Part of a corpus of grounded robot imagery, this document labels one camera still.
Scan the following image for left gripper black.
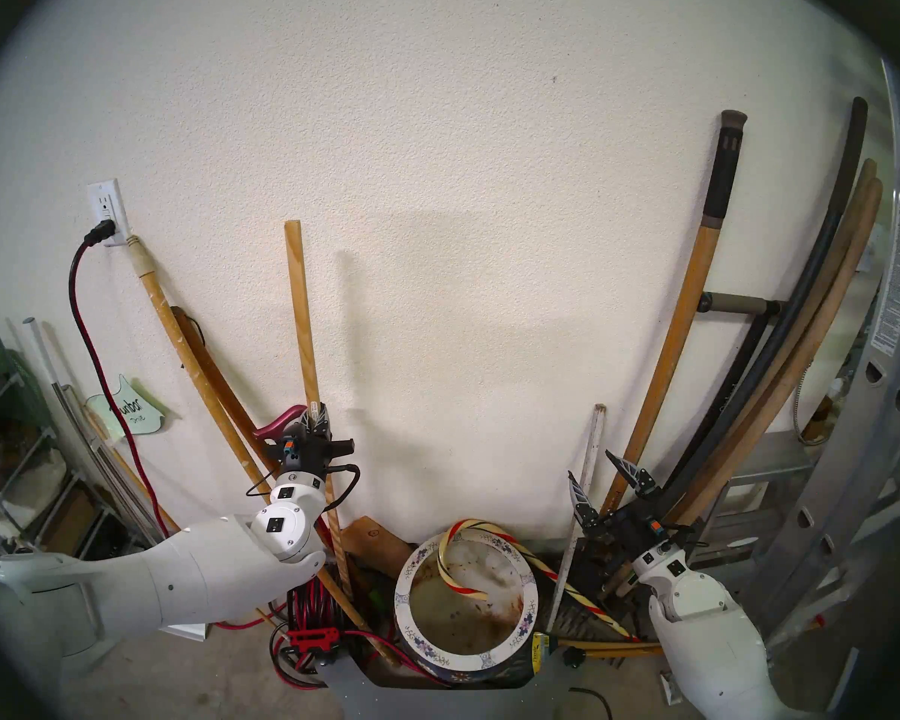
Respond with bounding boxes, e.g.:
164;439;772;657
262;402;356;481

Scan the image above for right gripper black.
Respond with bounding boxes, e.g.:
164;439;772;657
568;448;692;566

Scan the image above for weathered grey wooden stick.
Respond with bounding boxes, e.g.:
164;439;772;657
546;403;607;633

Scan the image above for red green striped candy cane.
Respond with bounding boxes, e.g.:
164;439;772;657
436;517;638;643

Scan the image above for thin light wooden stick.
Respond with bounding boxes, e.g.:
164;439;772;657
283;220;355;601

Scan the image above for white pot with floral rim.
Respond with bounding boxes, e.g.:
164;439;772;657
394;529;539;671

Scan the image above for magenta walking cane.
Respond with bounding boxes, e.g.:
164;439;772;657
252;403;335;554

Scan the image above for pale green name sign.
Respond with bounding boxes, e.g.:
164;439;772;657
84;373;167;436

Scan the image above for flexible metal conduit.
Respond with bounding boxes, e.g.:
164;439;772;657
791;358;818;446

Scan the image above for bundle of metal rods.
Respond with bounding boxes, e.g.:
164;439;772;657
51;381;162;551

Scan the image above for black tool with grey crossbar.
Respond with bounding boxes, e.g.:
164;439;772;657
675;291;787;472

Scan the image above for white plastic pipe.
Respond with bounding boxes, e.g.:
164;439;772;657
21;317;106;502

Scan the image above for aluminium ladder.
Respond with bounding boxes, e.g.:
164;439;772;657
709;58;900;697

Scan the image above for dark brown wooden handle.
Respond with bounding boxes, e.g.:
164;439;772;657
171;306;280;476

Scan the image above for yellow handled tool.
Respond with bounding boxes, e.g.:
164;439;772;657
555;637;665;661

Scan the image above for black floor cable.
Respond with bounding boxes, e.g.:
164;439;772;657
568;687;617;720

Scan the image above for red and black cable bundle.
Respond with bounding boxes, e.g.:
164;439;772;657
214;576;436;691

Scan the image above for wooden handle with black grip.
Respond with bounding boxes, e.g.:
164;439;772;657
600;109;749;517

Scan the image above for brown handle with white cap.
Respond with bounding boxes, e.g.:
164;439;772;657
802;385;845;446

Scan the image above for light wooden tool handle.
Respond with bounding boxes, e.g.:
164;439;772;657
679;177;884;528
671;158;880;521

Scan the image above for white wire shelf rack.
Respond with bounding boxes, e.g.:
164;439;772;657
0;310;158;569

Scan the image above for black plug with red cable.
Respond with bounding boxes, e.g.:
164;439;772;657
67;219;175;539

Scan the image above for white wall outlet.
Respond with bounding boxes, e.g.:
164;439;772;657
86;178;131;248

